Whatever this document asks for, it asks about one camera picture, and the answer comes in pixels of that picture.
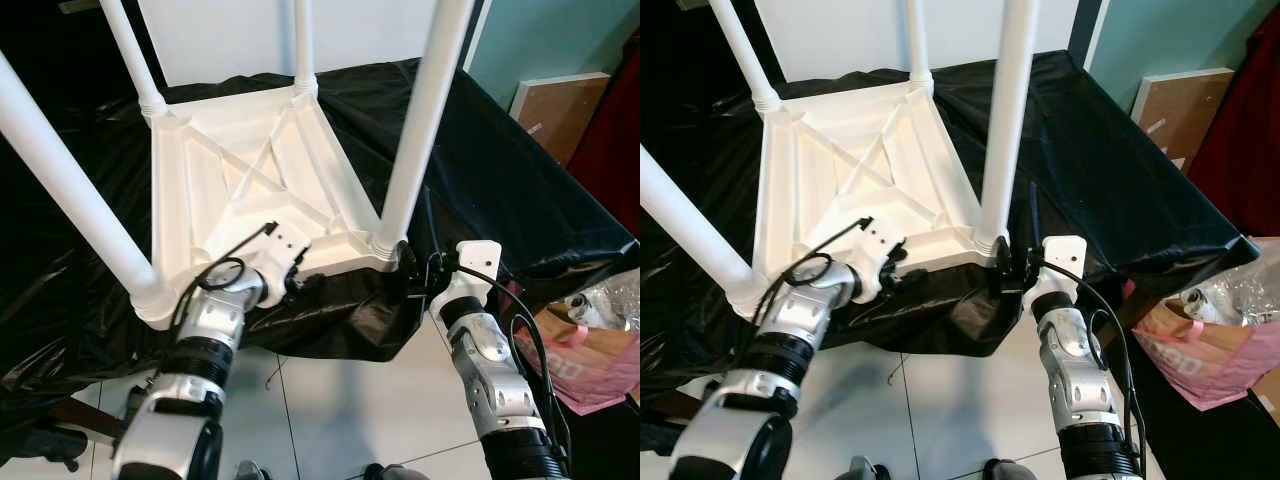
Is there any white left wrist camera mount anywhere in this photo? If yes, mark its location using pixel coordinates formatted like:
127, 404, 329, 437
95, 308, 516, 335
250, 222, 313, 301
845, 218, 906, 301

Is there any white plastic table top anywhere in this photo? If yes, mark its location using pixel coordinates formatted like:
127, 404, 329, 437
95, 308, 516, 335
130, 82, 413, 331
735, 78, 1013, 321

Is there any grey robot right foot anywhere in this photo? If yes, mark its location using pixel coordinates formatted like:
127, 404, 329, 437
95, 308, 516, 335
980, 458, 1041, 480
362, 462, 431, 480

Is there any brown board with white frame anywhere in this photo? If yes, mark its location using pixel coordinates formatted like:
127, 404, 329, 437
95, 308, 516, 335
1130, 67, 1236, 171
510, 72, 613, 166

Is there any clear plastic bag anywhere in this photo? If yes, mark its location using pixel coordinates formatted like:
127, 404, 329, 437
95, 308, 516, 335
565, 280, 641, 331
1180, 238, 1280, 326

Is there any black plastic table cover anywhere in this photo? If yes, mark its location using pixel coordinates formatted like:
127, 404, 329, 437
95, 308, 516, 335
0, 58, 641, 431
640, 50, 1256, 401

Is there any pink plastic bag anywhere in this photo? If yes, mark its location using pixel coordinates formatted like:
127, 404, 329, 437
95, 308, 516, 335
1120, 280, 1280, 411
500, 280, 641, 416

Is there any black chair base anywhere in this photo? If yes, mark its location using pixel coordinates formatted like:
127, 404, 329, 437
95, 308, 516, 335
0, 425, 86, 471
640, 420, 691, 456

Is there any dark red fabric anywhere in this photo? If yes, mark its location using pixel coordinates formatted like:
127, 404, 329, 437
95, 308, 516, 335
570, 30, 641, 236
1185, 30, 1280, 236

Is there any large white board panel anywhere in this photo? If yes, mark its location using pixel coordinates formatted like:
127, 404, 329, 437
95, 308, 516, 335
752, 0, 1083, 83
135, 0, 471, 89

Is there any brown wooden table leg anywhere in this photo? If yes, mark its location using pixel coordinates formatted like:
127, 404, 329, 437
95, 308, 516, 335
50, 395, 131, 441
655, 390, 701, 421

